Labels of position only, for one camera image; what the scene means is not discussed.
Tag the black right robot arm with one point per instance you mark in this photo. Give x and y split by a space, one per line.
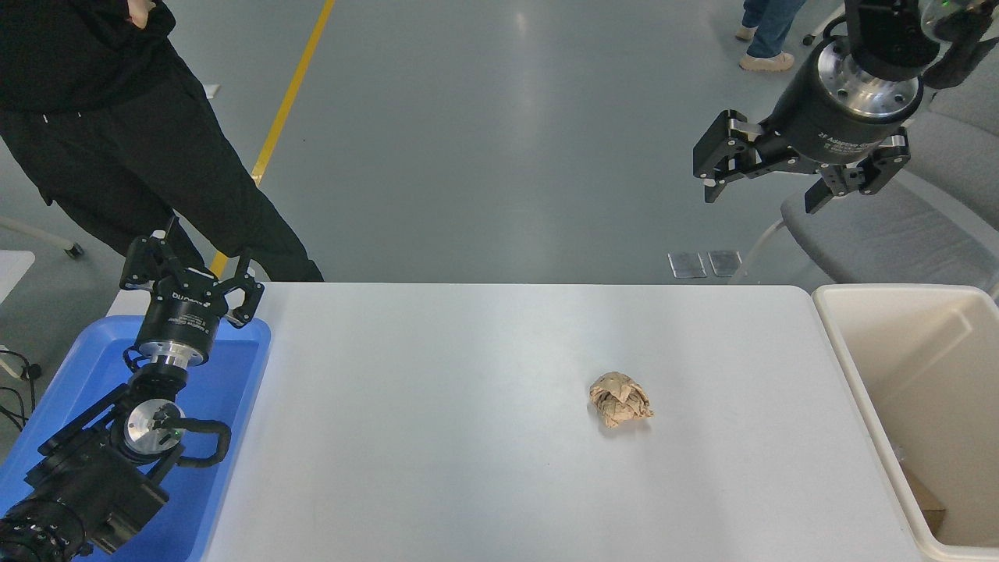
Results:
890 35

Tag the large pale bin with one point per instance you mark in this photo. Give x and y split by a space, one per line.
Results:
936 375

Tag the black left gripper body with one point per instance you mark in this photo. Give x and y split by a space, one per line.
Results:
183 320

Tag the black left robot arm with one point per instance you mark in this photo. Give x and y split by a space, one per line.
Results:
86 484

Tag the brown cardboard piece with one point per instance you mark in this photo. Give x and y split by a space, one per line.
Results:
929 507

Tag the tan paper ball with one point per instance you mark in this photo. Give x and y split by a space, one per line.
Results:
619 400

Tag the person's hand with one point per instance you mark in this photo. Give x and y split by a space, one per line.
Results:
142 11

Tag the white chair base with casters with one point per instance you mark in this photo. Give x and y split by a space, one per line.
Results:
815 31

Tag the grey office chair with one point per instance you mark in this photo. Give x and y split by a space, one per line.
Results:
972 97
882 234

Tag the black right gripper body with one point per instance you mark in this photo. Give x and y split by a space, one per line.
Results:
827 129

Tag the blue plastic tray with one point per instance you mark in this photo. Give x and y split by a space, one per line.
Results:
226 390

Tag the small white table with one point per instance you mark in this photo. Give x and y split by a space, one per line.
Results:
12 273

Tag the person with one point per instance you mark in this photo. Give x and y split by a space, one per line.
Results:
769 31
117 140

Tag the grey chair with white armrest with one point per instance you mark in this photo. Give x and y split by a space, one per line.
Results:
960 156

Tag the metal floor plate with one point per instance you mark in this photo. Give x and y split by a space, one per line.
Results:
724 263
687 265

